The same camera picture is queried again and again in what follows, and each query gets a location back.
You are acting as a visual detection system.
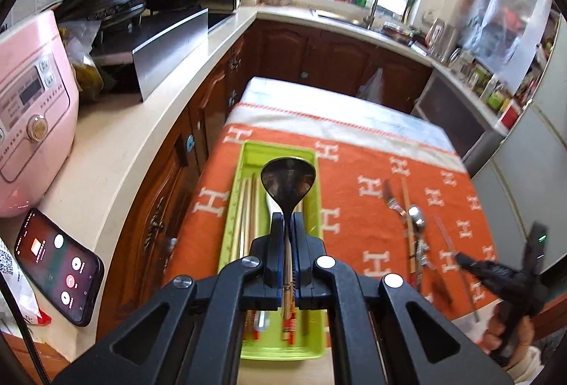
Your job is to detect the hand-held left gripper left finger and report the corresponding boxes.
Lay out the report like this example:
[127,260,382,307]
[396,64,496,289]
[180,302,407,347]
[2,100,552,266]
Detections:
[53,212,285,385]

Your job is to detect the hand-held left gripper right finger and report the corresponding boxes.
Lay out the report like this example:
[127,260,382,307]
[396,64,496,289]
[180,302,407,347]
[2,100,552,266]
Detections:
[291,211,515,385]

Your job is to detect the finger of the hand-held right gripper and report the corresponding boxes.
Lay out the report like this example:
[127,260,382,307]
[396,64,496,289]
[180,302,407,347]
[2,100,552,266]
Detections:
[456,251,533,298]

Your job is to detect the wooden chopstick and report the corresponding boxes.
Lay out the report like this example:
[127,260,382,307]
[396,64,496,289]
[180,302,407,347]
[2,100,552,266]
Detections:
[400,177,421,279]
[250,174,264,255]

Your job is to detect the white ceramic spoon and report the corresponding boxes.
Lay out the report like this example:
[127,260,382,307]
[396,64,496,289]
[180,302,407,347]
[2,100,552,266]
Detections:
[264,192,284,219]

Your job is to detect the wooden chopsticks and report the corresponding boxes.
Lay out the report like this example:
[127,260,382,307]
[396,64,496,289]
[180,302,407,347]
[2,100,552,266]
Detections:
[232,176,258,341]

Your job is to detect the green plastic tray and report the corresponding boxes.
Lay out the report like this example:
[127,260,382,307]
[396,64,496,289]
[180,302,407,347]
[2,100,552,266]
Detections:
[217,141,329,361]

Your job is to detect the wide metal serving spoon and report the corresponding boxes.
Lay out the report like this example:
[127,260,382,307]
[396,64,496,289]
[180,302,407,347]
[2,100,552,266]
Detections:
[260,157,319,279]

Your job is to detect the cream chopstick red striped end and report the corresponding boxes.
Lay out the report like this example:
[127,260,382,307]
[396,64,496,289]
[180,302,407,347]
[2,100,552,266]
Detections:
[279,279,298,346]

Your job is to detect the person's right forearm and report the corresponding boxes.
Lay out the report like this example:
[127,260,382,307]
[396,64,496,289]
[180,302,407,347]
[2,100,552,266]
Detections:
[505,345,548,385]

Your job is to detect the person's right hand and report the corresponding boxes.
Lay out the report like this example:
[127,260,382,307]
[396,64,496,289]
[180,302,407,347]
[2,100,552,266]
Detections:
[482,304,536,369]

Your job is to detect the grey refrigerator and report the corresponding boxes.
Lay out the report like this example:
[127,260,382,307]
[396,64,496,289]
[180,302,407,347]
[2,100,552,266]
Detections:
[465,99,567,279]

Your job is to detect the orange printed blanket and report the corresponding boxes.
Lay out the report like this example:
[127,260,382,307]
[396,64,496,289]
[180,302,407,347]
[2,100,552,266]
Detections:
[162,101,499,368]

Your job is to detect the small metal spoon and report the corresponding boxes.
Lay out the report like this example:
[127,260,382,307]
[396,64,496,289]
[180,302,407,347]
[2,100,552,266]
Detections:
[406,205,428,292]

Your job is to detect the metal fork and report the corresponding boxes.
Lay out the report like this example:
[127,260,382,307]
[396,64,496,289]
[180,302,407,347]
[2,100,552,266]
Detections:
[382,179,437,273]

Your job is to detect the white plastic bag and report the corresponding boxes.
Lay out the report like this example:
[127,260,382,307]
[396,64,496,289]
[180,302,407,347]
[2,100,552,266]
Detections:
[357,66,387,103]

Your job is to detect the wooden kitchen cabinet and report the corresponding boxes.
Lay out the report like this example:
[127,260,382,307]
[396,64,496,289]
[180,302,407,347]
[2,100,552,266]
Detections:
[95,19,432,337]

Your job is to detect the black smartphone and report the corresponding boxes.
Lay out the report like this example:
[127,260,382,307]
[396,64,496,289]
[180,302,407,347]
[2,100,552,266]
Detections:
[14,208,105,327]

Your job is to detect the clear plastic sheet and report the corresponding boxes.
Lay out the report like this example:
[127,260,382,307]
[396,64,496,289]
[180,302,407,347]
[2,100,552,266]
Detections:
[461,0,552,90]

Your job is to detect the clear bag of food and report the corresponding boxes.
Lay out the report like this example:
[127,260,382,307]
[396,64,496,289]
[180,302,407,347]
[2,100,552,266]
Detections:
[57,25,106,102]

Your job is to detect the white plastic packet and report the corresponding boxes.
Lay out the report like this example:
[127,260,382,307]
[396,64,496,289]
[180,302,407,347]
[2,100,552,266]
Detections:
[0,236,51,326]

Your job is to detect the pink rice cooker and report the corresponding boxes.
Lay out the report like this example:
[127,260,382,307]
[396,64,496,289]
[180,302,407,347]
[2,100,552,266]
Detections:
[0,10,80,217]

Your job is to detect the black cable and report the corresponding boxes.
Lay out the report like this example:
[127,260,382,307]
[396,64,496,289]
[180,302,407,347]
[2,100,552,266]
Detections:
[0,274,49,385]

